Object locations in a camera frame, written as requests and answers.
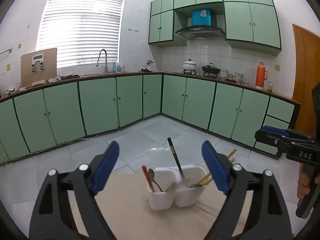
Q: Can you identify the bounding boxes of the long plain bamboo chopstick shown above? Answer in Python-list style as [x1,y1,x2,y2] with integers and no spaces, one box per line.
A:
[195,158,225,186]

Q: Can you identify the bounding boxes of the red patterned chopstick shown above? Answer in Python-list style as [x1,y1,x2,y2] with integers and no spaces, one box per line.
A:
[142,165,155,192]

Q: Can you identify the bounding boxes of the black chopstick gold band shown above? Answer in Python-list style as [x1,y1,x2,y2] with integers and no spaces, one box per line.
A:
[167,137,188,187]

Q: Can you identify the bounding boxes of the green lower kitchen cabinets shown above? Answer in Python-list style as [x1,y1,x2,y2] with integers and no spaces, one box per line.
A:
[1,72,300,163]

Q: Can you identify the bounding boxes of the green kitchen cabinets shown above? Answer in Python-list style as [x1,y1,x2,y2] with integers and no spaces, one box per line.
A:
[149,0,281,56]
[1,72,300,163]

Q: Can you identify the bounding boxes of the green upper kitchen cabinets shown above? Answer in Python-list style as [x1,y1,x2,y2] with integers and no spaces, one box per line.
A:
[149,0,281,56]

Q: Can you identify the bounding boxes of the right hand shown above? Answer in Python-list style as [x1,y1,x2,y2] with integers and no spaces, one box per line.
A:
[297,163,310,200]

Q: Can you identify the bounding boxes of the glass jar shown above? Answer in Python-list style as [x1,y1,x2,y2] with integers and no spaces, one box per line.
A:
[267,82,273,93]

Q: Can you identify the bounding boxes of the orange thermos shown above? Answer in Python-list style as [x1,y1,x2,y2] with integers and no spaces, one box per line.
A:
[255,62,268,88]

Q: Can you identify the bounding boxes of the glass cups on counter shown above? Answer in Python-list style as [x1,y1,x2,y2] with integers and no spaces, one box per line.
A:
[219,69,244,83]

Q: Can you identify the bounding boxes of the wooden door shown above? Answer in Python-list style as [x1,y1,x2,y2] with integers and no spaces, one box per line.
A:
[293,25,319,135]

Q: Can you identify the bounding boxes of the black wok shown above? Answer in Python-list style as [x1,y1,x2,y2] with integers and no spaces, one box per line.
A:
[202,63,221,78]

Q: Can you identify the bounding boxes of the white double utensil holder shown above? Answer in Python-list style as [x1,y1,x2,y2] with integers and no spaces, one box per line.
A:
[147,165,207,211]

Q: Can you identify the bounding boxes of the metal spoon in holder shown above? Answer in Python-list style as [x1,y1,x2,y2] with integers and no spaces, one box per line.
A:
[148,168,163,192]

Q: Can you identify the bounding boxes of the white cooking pot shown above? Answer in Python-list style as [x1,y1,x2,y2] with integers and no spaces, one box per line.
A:
[183,59,196,75]

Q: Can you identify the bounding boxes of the black range hood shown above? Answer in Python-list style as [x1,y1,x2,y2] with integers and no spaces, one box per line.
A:
[176,25,226,40]

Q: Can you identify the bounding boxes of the blue box above hood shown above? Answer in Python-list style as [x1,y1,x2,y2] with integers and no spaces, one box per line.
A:
[191,9,217,27]

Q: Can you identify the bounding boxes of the brown cardboard box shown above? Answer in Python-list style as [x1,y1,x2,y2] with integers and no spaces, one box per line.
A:
[21,48,57,87]

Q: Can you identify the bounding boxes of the chrome sink faucet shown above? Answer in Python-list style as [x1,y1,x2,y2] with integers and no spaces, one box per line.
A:
[95,48,109,74]

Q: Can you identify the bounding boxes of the window blinds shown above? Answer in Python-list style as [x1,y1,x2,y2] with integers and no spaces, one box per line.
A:
[36,0,124,68]

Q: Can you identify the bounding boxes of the wall towel bar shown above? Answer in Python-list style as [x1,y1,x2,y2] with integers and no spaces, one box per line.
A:
[0,48,12,55]

